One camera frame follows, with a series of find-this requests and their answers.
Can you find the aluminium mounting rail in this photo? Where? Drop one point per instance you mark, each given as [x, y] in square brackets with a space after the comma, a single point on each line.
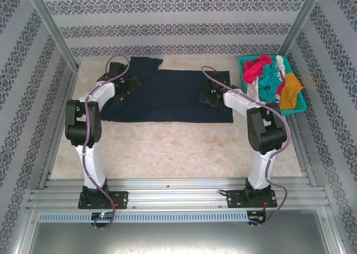
[178, 192]

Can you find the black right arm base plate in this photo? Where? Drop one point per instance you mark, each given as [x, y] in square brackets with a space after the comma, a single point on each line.
[234, 199]

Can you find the navy blue t-shirt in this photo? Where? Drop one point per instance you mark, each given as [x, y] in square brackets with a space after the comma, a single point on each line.
[173, 97]

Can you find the white t-shirt teal print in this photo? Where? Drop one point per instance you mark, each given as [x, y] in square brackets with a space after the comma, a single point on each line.
[281, 67]

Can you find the aluminium side rail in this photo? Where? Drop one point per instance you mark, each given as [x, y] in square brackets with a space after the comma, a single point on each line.
[71, 83]
[302, 153]

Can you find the aluminium frame post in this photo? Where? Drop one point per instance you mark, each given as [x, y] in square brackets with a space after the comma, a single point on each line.
[299, 22]
[50, 22]

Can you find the teal plastic laundry basket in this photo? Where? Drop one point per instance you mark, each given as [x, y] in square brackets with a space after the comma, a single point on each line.
[295, 111]

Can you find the red pink t-shirt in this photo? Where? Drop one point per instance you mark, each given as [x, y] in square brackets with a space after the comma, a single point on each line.
[251, 72]

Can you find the cream white t-shirt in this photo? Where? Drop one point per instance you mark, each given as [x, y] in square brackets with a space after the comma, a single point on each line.
[252, 92]

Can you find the grey sheet metal panel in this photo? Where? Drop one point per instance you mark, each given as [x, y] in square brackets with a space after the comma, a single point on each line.
[178, 237]

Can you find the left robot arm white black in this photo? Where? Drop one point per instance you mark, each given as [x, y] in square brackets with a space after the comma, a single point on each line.
[97, 167]

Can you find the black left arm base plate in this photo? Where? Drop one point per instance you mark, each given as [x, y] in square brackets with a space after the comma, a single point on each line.
[121, 199]

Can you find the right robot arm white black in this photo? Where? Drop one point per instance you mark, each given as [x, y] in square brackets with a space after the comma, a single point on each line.
[259, 167]

